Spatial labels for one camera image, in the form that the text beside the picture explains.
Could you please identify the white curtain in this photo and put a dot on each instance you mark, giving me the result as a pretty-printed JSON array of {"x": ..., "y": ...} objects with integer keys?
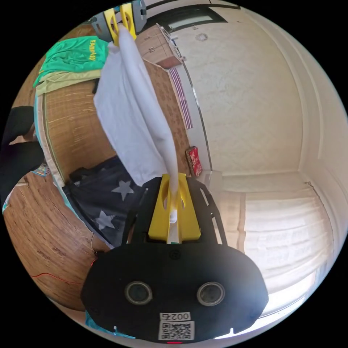
[{"x": 285, "y": 231}]

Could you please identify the red patterned cushion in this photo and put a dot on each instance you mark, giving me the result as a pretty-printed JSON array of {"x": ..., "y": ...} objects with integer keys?
[{"x": 194, "y": 161}]

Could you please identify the wooden cupboard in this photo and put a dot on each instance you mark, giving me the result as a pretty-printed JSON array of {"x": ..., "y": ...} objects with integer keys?
[{"x": 159, "y": 47}]

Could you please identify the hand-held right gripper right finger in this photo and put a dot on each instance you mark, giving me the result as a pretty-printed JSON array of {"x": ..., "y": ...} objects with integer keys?
[{"x": 190, "y": 220}]

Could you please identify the white short sleeve shirt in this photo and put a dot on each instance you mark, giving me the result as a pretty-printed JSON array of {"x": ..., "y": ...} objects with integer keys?
[{"x": 127, "y": 108}]

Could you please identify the dark blue star blanket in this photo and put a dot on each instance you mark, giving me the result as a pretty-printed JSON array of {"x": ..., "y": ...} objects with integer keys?
[{"x": 95, "y": 195}]

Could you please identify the bed with woven mat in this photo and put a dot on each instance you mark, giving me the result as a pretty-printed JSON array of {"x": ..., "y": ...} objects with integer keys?
[{"x": 73, "y": 122}]

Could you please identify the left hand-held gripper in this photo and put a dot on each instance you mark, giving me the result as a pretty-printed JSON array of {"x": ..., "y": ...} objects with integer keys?
[{"x": 140, "y": 16}]

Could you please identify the purple striped cloth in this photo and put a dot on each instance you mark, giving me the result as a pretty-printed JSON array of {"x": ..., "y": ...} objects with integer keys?
[{"x": 183, "y": 103}]

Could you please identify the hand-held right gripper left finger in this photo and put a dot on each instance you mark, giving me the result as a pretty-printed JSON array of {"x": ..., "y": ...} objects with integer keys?
[{"x": 159, "y": 217}]

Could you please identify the pile of clothes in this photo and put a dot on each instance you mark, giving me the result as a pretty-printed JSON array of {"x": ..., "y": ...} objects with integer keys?
[{"x": 70, "y": 57}]

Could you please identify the dark framed window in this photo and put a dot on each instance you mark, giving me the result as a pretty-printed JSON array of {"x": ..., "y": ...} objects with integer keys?
[{"x": 190, "y": 20}]

